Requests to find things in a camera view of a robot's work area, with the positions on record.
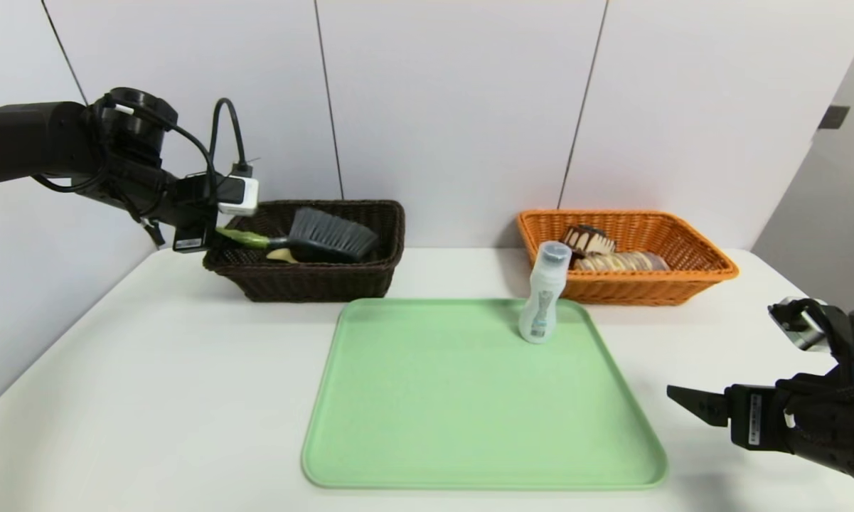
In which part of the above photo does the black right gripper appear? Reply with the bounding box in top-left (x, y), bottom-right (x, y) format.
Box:
top-left (666, 373), bottom-right (854, 487)

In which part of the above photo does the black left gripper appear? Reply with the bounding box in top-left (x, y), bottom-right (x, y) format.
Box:
top-left (172, 207), bottom-right (228, 254)

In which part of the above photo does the grey brush with green handle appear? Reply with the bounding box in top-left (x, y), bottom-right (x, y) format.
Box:
top-left (215, 207), bottom-right (380, 264)

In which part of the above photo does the striped twisted bread loaf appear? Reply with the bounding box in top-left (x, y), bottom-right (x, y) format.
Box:
top-left (575, 250), bottom-right (671, 273)

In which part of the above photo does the white plastic bottle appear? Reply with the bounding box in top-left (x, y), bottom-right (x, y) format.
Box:
top-left (518, 242), bottom-right (572, 345)

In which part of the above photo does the chocolate blueberry cake slice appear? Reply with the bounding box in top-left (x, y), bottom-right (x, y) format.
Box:
top-left (563, 225), bottom-right (616, 258)

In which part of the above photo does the dark brown wicker basket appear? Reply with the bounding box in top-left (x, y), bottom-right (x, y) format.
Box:
top-left (204, 201), bottom-right (406, 304)

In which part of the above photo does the orange wicker basket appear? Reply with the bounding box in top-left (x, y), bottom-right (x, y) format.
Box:
top-left (516, 210), bottom-right (739, 307)

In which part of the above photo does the green plastic tray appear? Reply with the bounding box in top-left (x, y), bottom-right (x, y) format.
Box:
top-left (301, 299), bottom-right (667, 490)

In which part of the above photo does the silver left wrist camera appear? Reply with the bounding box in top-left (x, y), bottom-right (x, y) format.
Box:
top-left (217, 176), bottom-right (260, 216)

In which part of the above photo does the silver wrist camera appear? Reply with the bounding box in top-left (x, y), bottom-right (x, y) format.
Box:
top-left (217, 176), bottom-right (260, 216)
top-left (768, 299), bottom-right (829, 353)

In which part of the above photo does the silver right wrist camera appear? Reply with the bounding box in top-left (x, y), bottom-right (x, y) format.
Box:
top-left (768, 299), bottom-right (829, 353)

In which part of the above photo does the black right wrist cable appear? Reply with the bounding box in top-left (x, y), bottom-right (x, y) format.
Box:
top-left (772, 297), bottom-right (854, 399)

